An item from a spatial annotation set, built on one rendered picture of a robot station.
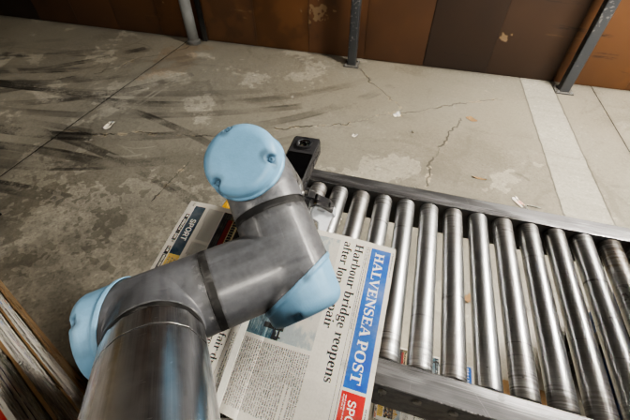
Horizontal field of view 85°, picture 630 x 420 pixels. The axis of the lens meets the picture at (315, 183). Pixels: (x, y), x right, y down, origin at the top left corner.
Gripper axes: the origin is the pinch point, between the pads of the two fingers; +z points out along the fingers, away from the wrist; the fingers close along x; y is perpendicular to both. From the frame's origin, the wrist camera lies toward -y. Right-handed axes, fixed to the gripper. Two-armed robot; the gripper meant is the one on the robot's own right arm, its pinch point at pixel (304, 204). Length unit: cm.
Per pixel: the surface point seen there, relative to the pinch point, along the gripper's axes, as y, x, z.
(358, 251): 6.5, 12.1, -8.1
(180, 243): 12.3, -16.7, -9.8
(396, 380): 27.0, 23.6, 9.0
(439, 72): -188, 43, 239
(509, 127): -122, 97, 196
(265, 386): 26.7, 4.4, -15.3
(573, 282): 0, 60, 25
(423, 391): 27.3, 28.7, 8.6
